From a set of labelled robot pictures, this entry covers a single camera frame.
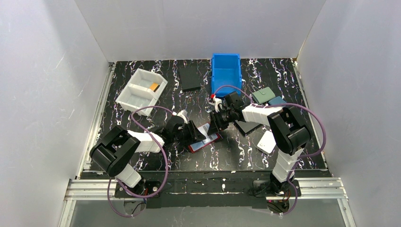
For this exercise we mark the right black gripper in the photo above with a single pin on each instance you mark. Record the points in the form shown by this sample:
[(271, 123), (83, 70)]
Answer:
[(220, 118)]

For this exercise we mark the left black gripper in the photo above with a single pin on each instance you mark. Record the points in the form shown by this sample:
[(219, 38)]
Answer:
[(188, 131)]

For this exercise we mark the red card holder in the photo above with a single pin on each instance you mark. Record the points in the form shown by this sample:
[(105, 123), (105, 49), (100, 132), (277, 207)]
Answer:
[(199, 145)]

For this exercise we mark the orange credit card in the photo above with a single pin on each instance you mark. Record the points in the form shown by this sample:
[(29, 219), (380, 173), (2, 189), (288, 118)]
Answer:
[(154, 87)]

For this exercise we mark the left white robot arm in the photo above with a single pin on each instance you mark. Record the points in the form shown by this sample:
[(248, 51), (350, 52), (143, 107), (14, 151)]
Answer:
[(114, 151)]

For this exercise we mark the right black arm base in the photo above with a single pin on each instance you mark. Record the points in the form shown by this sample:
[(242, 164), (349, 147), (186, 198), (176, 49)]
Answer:
[(278, 194)]

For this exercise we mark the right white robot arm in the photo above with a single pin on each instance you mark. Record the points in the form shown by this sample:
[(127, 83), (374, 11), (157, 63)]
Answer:
[(289, 129)]

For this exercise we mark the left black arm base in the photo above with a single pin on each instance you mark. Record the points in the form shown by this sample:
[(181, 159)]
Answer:
[(143, 188)]

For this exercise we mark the white card holder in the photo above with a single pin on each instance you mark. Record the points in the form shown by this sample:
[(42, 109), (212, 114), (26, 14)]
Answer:
[(267, 143)]

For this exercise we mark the green card holder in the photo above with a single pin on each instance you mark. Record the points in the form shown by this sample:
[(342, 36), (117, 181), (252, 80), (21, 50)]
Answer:
[(263, 95)]

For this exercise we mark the blue card holder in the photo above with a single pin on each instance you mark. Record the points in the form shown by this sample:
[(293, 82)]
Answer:
[(276, 101)]

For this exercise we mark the black notebook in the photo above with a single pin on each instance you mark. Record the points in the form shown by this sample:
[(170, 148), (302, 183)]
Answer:
[(246, 127)]

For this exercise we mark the black foam pad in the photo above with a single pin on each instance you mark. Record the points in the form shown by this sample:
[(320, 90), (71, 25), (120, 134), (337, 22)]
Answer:
[(190, 80)]

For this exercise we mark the blue plastic bin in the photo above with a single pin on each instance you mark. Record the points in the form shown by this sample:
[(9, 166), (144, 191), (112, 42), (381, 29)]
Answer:
[(226, 70)]

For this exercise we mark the white divided tray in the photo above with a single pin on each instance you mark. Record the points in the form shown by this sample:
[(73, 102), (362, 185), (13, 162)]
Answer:
[(136, 95)]

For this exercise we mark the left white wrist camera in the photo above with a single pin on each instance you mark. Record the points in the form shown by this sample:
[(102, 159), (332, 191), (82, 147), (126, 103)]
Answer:
[(183, 115)]

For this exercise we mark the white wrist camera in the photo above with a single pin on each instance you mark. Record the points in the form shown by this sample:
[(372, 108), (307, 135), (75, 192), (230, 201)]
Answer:
[(216, 102), (183, 115)]

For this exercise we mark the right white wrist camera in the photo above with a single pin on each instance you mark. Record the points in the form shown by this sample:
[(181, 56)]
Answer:
[(216, 102)]

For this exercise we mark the aluminium frame rail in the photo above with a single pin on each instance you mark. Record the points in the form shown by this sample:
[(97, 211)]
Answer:
[(311, 188)]

